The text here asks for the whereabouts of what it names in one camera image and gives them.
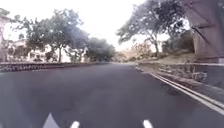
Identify stone kerb wall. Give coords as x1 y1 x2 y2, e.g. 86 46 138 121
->
138 61 224 88

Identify large spreading tree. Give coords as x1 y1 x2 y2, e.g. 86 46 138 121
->
115 0 188 60

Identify dark grey asphalt road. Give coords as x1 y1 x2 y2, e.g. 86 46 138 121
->
0 62 224 128

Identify brown building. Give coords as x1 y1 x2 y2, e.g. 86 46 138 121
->
181 0 224 62

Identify bushes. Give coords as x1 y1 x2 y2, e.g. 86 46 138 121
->
161 29 196 54

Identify robot's own part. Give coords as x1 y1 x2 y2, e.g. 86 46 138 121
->
142 119 154 128
69 120 81 128

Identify low stone wall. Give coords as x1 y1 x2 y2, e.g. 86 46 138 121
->
0 61 111 73

